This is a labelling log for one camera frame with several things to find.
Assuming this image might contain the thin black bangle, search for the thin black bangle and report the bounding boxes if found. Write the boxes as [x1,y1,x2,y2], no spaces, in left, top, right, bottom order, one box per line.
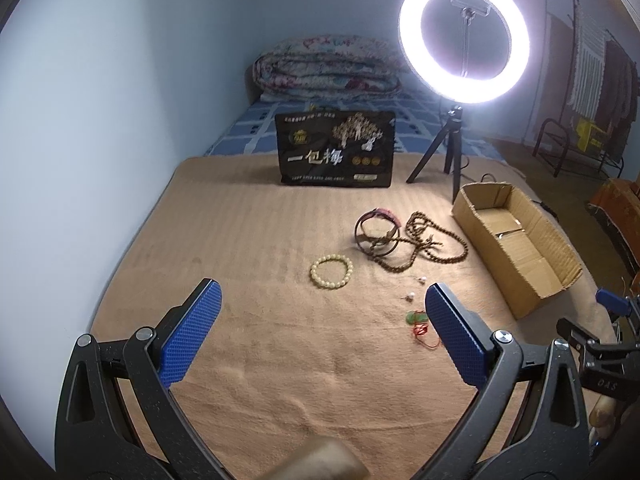
[354,219,401,257]

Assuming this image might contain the yellow box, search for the yellow box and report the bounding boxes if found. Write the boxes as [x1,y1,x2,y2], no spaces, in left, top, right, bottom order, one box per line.
[575,118,606,155]

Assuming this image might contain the orange cloth covered furniture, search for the orange cloth covered furniture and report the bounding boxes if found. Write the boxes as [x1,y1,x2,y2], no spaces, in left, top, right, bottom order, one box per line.
[587,179,640,276]

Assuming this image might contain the cardboard box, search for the cardboard box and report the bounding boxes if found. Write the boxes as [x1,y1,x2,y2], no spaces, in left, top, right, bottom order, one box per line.
[452,182,582,318]

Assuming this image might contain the green jade red-string pendant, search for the green jade red-string pendant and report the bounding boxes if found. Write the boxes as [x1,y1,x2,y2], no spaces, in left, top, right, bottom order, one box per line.
[405,310,442,351]

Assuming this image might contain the white ring light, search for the white ring light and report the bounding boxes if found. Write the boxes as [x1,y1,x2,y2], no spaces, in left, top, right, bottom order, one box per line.
[398,0,530,104]

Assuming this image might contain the cream bead bracelet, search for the cream bead bracelet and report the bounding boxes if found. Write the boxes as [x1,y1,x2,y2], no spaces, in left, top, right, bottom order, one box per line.
[309,253,355,290]

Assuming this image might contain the blue patterned bed sheet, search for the blue patterned bed sheet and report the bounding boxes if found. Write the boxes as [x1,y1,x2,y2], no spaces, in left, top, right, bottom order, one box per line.
[202,90,507,164]

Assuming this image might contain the white striped hanging towel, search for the white striped hanging towel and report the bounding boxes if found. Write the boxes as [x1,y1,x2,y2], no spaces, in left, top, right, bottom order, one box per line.
[568,4,608,120]

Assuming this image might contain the black metal clothes rack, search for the black metal clothes rack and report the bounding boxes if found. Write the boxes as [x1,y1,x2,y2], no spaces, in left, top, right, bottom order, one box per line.
[533,0,636,178]

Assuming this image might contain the folded floral quilt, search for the folded floral quilt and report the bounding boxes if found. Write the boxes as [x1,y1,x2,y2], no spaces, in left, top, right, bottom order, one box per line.
[252,34,409,101]

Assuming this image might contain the brown wooden bead necklace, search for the brown wooden bead necklace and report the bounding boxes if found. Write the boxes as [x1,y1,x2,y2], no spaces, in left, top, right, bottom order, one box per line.
[369,210,471,274]

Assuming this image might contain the black tripod stand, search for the black tripod stand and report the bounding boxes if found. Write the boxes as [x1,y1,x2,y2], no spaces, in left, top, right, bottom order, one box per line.
[406,104,470,206]

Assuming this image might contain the black snack bag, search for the black snack bag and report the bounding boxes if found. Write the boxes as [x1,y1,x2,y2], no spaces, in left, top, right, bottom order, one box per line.
[274,110,396,188]

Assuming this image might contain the red strap watch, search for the red strap watch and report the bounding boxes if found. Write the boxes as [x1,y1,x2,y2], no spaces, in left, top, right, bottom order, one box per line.
[358,208,402,229]

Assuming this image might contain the dark hanging clothes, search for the dark hanging clothes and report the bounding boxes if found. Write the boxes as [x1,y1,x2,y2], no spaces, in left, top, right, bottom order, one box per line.
[596,40,638,136]

